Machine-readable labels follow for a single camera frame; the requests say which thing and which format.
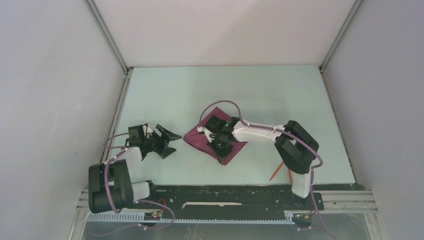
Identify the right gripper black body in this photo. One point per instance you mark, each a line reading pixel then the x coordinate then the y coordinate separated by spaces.
pixel 222 148

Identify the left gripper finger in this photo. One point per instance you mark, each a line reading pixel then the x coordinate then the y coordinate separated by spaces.
pixel 166 152
pixel 167 135

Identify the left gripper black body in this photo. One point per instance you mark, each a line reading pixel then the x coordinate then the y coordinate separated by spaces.
pixel 155 143

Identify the magenta cloth napkin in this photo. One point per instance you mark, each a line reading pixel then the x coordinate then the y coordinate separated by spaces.
pixel 199 142

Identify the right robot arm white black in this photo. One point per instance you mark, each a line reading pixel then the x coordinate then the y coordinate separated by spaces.
pixel 296 147

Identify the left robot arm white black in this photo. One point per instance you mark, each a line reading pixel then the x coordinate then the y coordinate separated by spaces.
pixel 112 185

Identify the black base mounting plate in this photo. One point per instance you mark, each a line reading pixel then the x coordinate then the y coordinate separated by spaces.
pixel 233 202

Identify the orange plastic knife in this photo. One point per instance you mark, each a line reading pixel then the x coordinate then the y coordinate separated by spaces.
pixel 276 171

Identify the orange plastic spoon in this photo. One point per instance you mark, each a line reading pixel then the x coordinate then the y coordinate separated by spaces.
pixel 290 176

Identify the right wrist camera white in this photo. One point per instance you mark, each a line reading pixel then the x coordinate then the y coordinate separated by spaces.
pixel 207 133

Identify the aluminium frame rail front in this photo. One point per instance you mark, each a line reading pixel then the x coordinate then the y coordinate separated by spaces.
pixel 335 202

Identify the left corner aluminium post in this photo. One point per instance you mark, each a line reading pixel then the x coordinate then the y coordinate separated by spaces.
pixel 107 35

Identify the corner aluminium post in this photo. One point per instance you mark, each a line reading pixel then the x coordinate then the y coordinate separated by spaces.
pixel 340 34
pixel 107 35

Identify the right corner aluminium post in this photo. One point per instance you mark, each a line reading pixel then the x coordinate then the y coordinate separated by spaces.
pixel 340 34

